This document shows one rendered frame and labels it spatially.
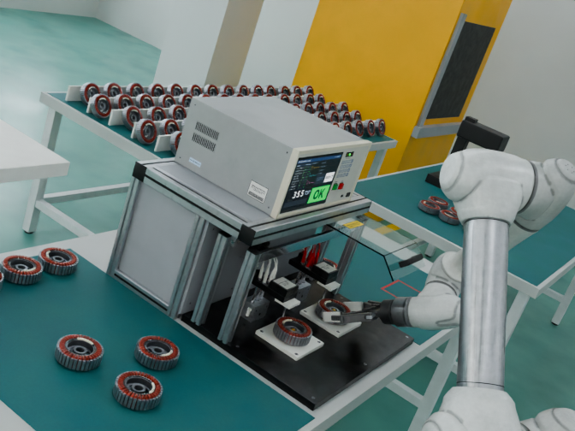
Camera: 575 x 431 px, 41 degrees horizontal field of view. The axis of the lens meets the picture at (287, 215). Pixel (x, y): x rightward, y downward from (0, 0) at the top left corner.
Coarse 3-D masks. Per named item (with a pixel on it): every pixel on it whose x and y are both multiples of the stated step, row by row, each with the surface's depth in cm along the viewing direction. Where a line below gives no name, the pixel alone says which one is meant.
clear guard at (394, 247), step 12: (360, 216) 253; (336, 228) 235; (348, 228) 239; (360, 228) 242; (372, 228) 246; (384, 228) 250; (360, 240) 232; (372, 240) 236; (384, 240) 239; (396, 240) 243; (408, 240) 246; (384, 252) 230; (396, 252) 234; (408, 252) 241; (396, 264) 232; (420, 264) 244; (396, 276) 229
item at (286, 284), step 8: (256, 280) 224; (272, 280) 222; (280, 280) 223; (288, 280) 225; (256, 288) 225; (264, 288) 223; (272, 288) 222; (280, 288) 220; (288, 288) 220; (296, 288) 223; (256, 296) 229; (272, 296) 222; (280, 296) 220; (288, 296) 221; (288, 304) 220; (296, 304) 223
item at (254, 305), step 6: (246, 300) 227; (258, 300) 229; (264, 300) 231; (246, 306) 227; (252, 306) 226; (258, 306) 227; (264, 306) 230; (252, 312) 226; (258, 312) 228; (264, 312) 232; (246, 318) 227; (252, 318) 227; (258, 318) 230
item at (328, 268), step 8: (296, 264) 245; (304, 264) 245; (320, 264) 244; (328, 264) 246; (304, 272) 244; (312, 272) 242; (320, 272) 241; (328, 272) 240; (336, 272) 244; (296, 280) 247; (304, 280) 251; (320, 280) 241; (328, 280) 241; (328, 288) 240
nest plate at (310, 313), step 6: (312, 306) 247; (300, 312) 242; (306, 312) 242; (312, 312) 243; (312, 318) 240; (318, 318) 241; (318, 324) 239; (324, 324) 238; (330, 324) 239; (348, 324) 243; (354, 324) 245; (360, 324) 248; (330, 330) 237; (336, 330) 237; (342, 330) 238; (348, 330) 241; (336, 336) 236
